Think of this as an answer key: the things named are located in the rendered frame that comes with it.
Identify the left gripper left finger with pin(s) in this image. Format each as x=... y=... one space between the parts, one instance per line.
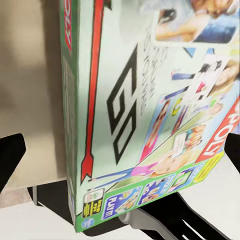
x=12 y=150

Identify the board game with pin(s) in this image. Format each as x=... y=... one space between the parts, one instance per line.
x=151 y=90

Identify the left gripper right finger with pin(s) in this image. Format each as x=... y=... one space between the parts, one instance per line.
x=232 y=148

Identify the bed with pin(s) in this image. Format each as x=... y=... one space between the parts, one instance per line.
x=31 y=90

